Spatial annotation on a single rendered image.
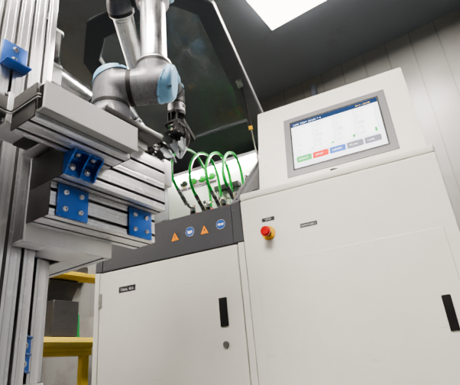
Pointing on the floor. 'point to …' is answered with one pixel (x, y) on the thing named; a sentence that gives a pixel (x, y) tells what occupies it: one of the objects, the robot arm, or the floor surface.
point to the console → (361, 264)
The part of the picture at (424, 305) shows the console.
